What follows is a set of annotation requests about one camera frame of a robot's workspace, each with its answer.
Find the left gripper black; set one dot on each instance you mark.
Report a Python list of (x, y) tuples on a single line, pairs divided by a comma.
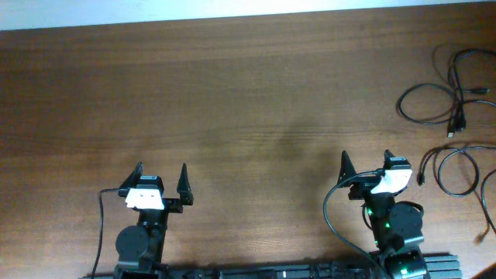
[(175, 206)]

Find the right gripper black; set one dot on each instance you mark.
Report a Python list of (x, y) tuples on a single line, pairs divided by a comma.
[(363, 187)]

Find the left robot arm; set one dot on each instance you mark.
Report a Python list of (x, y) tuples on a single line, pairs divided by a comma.
[(140, 247)]

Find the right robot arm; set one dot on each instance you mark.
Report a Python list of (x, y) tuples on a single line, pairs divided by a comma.
[(396, 225)]

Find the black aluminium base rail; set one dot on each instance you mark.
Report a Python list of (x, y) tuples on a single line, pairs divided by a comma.
[(438, 266)]

